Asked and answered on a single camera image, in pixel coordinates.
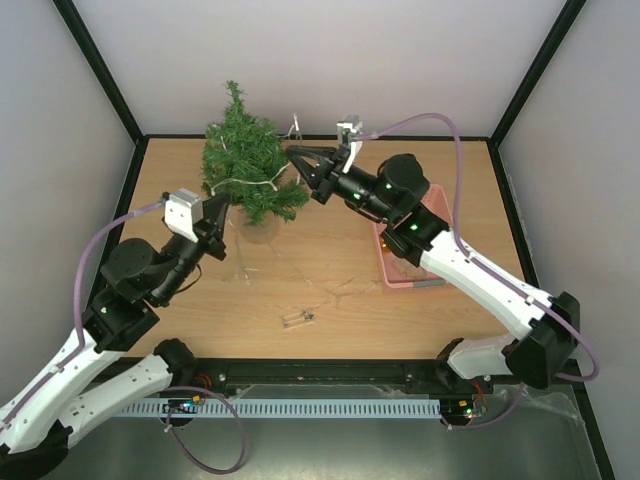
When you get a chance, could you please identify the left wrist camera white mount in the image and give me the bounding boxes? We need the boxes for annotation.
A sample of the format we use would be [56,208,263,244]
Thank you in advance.
[163,188,203,243]

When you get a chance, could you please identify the pink plastic basket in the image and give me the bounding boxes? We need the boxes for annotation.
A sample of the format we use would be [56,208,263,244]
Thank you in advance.
[372,184,452,292]

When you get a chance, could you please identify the black aluminium rail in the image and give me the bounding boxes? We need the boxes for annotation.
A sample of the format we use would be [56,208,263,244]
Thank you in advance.
[172,358,494,397]

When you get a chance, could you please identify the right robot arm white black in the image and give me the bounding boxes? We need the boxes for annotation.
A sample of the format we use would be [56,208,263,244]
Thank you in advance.
[285,146,580,392]

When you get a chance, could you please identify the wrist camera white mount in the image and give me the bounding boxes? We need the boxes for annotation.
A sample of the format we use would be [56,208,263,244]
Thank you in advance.
[336,114,363,173]
[163,188,203,243]

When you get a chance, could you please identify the clear battery box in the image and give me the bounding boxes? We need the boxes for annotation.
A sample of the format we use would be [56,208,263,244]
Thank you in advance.
[281,309,315,330]

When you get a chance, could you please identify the light blue cable duct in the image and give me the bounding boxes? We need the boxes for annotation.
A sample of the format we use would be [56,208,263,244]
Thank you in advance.
[117,398,441,419]

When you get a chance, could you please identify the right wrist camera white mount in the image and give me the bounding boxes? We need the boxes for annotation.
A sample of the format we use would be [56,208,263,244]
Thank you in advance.
[336,114,363,173]

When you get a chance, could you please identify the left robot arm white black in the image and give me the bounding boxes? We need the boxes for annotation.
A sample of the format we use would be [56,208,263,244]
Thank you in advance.
[1,189,230,479]

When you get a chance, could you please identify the small green christmas tree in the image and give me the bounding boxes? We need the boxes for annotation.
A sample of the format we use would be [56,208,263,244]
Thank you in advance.
[202,80,310,226]

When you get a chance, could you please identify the clear string lights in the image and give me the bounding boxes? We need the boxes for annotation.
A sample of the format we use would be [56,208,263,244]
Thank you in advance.
[202,112,384,314]

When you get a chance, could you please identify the purple floor cable loop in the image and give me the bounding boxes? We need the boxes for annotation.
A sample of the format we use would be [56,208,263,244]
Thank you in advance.
[162,384,249,474]

